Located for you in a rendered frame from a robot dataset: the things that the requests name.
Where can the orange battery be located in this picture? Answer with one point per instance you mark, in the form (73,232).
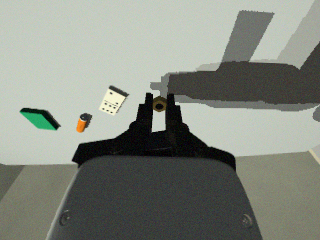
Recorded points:
(83,119)

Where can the green rectangular block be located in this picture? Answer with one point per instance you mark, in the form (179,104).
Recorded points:
(40,118)

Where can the black three-compartment bin rack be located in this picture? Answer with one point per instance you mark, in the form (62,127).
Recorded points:
(157,141)

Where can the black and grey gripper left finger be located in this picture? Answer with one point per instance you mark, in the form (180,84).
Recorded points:
(131,142)

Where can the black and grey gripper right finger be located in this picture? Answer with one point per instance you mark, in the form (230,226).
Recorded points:
(186,144)

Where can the white domino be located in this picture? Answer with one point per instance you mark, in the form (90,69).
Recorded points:
(112,100)

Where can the yellow hex nut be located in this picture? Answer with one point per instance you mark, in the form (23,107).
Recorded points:
(159,104)

